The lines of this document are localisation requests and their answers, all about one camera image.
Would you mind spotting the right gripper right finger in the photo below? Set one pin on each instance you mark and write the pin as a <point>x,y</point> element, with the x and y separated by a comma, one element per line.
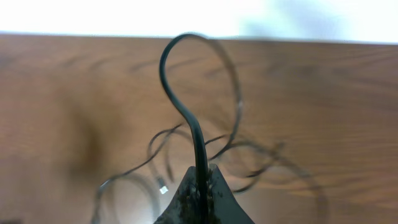
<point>223,207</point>

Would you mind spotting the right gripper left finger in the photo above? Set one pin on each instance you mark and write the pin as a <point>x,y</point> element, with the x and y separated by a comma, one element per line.
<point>184,208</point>

